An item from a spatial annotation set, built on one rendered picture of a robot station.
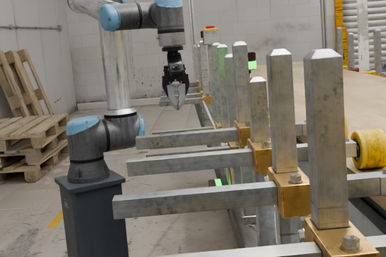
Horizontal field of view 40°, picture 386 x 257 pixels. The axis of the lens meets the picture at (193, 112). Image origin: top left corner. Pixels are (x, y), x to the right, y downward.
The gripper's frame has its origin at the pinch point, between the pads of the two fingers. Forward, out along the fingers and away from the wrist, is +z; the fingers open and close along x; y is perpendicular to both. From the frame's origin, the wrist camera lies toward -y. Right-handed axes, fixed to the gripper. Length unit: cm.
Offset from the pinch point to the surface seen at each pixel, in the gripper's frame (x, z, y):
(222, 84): -16.2, -5.8, 5.7
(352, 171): -33, 7, -73
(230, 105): -15.2, -1.4, -19.3
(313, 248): -11, 1, -122
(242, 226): -13, 27, -46
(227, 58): -15.6, -15.7, -19.3
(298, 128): -28, 2, -48
